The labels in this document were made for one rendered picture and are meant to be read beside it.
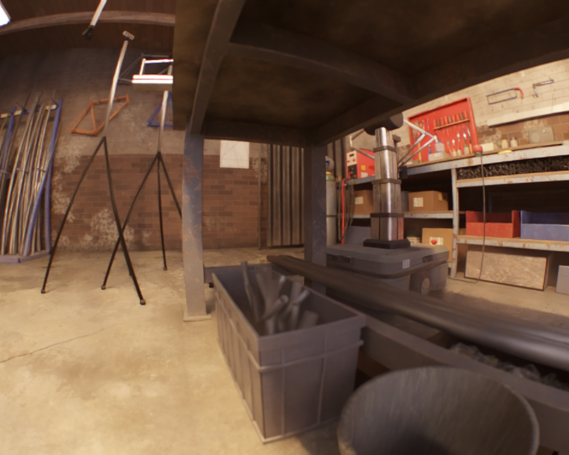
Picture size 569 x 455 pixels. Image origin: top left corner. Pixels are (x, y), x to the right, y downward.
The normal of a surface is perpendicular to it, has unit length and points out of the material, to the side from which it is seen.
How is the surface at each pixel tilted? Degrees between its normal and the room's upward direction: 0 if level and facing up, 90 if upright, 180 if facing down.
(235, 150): 90
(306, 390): 90
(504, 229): 90
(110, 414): 0
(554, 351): 45
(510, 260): 90
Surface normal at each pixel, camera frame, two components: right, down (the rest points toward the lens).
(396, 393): 0.04, -0.06
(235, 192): 0.39, 0.03
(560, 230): -0.92, 0.02
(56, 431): 0.00, -1.00
